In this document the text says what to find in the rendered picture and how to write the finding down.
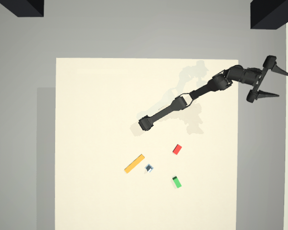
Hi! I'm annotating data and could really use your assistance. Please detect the red rectangular block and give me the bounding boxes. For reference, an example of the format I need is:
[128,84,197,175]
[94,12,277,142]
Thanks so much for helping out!
[173,144,182,155]

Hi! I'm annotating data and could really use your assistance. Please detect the green rectangular block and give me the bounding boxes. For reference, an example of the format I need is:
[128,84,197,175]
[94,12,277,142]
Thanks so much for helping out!
[173,176,182,188]

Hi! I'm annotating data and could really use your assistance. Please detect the yellow bar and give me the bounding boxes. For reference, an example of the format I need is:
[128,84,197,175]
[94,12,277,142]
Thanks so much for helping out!
[124,154,145,173]

